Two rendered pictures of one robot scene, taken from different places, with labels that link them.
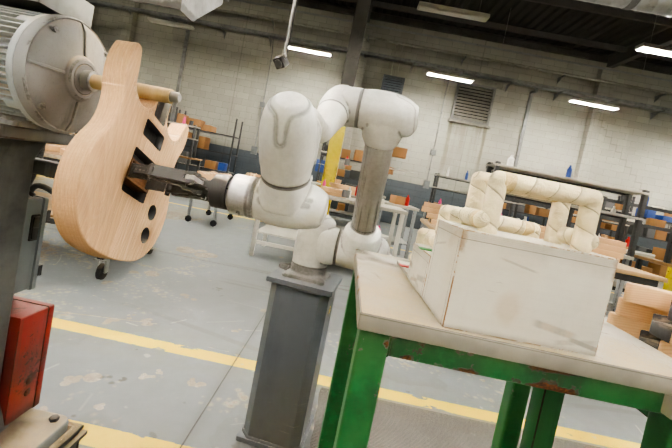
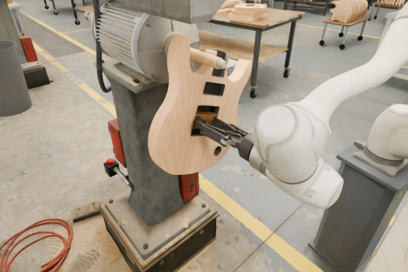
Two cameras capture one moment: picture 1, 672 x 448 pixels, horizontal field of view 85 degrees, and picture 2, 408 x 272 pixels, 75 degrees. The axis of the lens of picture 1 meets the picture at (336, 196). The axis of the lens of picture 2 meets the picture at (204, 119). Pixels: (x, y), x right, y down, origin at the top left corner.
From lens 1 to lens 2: 48 cm
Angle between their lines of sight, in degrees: 52
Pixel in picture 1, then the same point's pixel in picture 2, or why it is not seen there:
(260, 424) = (325, 246)
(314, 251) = (388, 145)
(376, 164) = not seen: outside the picture
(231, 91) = not seen: outside the picture
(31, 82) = (144, 65)
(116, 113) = (176, 95)
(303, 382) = (360, 240)
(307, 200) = (309, 190)
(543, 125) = not seen: outside the picture
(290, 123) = (269, 150)
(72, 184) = (154, 149)
